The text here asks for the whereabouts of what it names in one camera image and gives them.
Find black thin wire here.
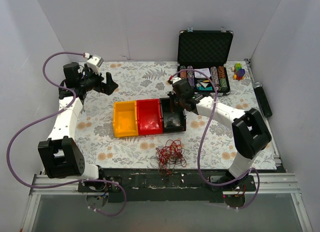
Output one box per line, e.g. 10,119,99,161
166,101,181,127

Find red black wires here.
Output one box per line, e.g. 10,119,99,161
150,139,188,176

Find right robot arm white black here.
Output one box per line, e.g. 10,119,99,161
168,77,272,191

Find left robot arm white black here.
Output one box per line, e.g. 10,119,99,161
38,57,118,192

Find black plastic bin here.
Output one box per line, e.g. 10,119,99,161
159,98,187,133

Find yellow plastic bin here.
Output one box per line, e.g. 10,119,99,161
112,101,139,138

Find red plastic bin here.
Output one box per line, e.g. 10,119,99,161
136,99,163,136

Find white playing card deck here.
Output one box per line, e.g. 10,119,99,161
198,68,211,77

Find floral table mat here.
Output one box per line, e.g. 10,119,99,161
47,61,278,170

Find black poker chip case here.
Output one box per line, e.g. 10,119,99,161
177,28,234,96

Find colourful toy block train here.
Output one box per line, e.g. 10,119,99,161
231,63,246,81

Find black cylindrical flashlight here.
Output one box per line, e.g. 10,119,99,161
253,82,273,118

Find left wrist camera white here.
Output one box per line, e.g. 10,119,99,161
83,53,104,76

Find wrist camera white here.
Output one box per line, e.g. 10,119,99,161
83,53,104,76
168,76,181,85

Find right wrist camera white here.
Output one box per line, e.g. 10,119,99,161
168,76,181,85

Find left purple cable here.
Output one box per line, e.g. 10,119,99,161
6,51,128,216

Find purple cable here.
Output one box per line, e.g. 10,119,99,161
172,69,261,210
6,51,128,216

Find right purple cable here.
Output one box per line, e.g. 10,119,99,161
172,69,261,210

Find aluminium frame rail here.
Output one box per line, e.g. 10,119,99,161
32,170,300,194

